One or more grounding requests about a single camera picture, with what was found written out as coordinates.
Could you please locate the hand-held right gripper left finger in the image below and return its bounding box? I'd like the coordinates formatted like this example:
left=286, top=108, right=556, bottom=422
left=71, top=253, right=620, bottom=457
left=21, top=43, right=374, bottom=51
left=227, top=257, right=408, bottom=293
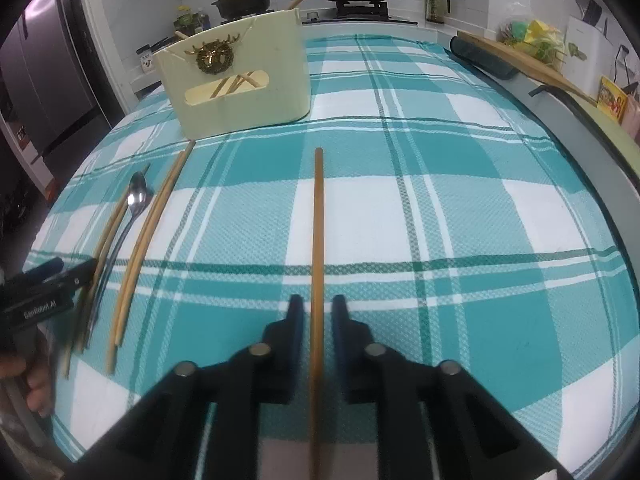
left=70, top=294, right=306, bottom=480

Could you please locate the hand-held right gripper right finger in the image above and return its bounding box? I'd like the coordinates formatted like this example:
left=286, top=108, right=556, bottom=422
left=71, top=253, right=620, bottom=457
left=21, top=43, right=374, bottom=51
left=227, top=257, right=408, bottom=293
left=331, top=294, right=576, bottom=480

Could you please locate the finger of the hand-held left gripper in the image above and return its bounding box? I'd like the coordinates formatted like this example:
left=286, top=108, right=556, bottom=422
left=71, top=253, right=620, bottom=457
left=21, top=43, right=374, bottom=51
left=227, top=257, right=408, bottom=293
left=47, top=259, right=99, bottom=297
left=10, top=258, right=65, bottom=283

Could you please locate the set of wooden chopsticks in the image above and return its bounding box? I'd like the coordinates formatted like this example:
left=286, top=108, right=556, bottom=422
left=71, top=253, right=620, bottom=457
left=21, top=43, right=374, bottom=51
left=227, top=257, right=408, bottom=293
left=62, top=0, right=320, bottom=378

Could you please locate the metal spoon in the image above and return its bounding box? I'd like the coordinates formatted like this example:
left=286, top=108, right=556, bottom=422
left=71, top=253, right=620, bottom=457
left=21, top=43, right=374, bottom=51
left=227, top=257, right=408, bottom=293
left=82, top=171, right=153, bottom=351

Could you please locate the long wooden chopstick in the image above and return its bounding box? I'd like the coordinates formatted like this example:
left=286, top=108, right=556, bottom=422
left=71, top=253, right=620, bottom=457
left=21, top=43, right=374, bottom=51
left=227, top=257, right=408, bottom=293
left=308, top=147, right=327, bottom=480

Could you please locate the cream utensil holder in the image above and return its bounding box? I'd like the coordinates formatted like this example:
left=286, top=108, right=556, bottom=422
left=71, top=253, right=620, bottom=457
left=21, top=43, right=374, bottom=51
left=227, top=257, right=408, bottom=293
left=152, top=8, right=312, bottom=140

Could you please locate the person's left hand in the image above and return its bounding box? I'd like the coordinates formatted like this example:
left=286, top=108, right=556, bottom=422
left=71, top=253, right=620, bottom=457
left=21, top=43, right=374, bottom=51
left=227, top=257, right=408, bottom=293
left=0, top=352, right=55, bottom=418

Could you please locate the teal plaid tablecloth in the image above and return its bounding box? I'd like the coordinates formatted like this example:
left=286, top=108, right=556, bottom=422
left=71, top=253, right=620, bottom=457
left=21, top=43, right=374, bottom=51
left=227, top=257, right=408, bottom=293
left=22, top=34, right=638, bottom=480

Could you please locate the grey refrigerator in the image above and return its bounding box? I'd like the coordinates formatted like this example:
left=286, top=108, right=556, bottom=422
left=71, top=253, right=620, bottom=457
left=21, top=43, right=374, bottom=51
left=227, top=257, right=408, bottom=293
left=0, top=0, right=113, bottom=161

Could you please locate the black clay pot orange lid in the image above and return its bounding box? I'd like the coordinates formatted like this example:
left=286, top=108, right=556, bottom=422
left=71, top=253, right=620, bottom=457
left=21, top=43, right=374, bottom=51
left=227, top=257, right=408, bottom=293
left=211, top=0, right=276, bottom=20

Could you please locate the green cutting board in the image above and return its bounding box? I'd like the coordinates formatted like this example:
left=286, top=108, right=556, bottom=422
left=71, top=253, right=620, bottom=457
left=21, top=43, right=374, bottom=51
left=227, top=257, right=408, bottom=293
left=575, top=105, right=640, bottom=186

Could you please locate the wooden cutting board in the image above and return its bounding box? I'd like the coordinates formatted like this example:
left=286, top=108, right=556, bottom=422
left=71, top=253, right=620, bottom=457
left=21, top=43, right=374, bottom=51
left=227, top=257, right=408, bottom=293
left=456, top=30, right=601, bottom=107

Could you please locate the black gas stove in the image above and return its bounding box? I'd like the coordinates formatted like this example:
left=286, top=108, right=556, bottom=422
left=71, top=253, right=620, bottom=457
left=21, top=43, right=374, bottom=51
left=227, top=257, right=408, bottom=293
left=300, top=2, right=419, bottom=26

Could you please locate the yellow printed cup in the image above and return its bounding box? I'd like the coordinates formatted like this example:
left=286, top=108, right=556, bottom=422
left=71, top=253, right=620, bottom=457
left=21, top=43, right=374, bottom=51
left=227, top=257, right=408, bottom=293
left=597, top=76, right=630, bottom=121

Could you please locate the plastic bag of yellow items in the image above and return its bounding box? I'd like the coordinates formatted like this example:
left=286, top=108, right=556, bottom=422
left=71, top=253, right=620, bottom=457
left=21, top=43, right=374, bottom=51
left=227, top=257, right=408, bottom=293
left=495, top=2, right=567, bottom=69

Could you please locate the pink cup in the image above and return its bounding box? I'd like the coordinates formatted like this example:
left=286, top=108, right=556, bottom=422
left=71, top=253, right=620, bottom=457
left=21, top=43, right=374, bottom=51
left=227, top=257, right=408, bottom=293
left=620, top=95, right=640, bottom=141

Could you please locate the white knife block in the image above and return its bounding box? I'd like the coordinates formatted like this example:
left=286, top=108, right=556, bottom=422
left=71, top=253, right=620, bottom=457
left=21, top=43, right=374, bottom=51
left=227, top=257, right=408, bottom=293
left=565, top=15, right=619, bottom=96

